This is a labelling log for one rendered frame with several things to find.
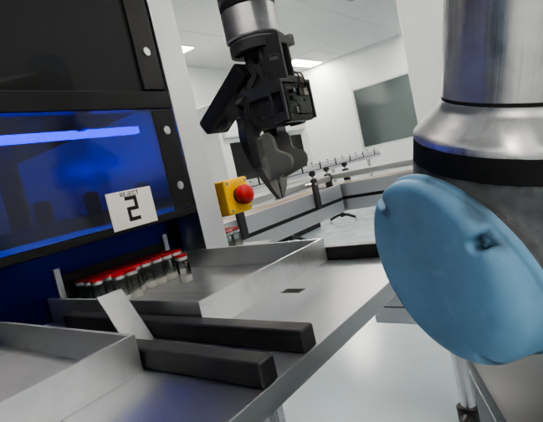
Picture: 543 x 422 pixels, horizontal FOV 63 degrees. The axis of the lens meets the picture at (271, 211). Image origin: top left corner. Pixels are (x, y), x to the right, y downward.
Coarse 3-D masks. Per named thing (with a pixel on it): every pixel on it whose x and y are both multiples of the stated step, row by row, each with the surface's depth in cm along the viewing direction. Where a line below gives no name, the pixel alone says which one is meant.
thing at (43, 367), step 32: (0, 352) 56; (32, 352) 53; (64, 352) 48; (96, 352) 37; (128, 352) 39; (0, 384) 44; (32, 384) 33; (64, 384) 34; (96, 384) 36; (0, 416) 31; (32, 416) 32; (64, 416) 34
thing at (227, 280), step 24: (312, 240) 67; (192, 264) 84; (216, 264) 81; (240, 264) 77; (264, 264) 73; (288, 264) 59; (312, 264) 63; (168, 288) 71; (192, 288) 67; (216, 288) 64; (240, 288) 51; (264, 288) 54; (144, 312) 52; (168, 312) 49; (192, 312) 47; (216, 312) 48; (240, 312) 50
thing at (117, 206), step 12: (120, 192) 70; (132, 192) 71; (144, 192) 73; (108, 204) 68; (120, 204) 69; (132, 204) 71; (144, 204) 73; (120, 216) 69; (132, 216) 71; (144, 216) 72; (156, 216) 74; (120, 228) 69
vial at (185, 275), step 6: (180, 258) 71; (186, 258) 72; (180, 264) 71; (186, 264) 72; (180, 270) 72; (186, 270) 72; (180, 276) 72; (186, 276) 72; (180, 282) 72; (186, 282) 72
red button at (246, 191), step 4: (244, 184) 89; (236, 188) 89; (240, 188) 88; (244, 188) 88; (248, 188) 89; (252, 188) 90; (236, 192) 88; (240, 192) 88; (244, 192) 88; (248, 192) 88; (252, 192) 89; (236, 196) 88; (240, 196) 88; (244, 196) 88; (248, 196) 88; (252, 196) 89; (240, 200) 88; (244, 200) 88; (248, 200) 88; (252, 200) 89
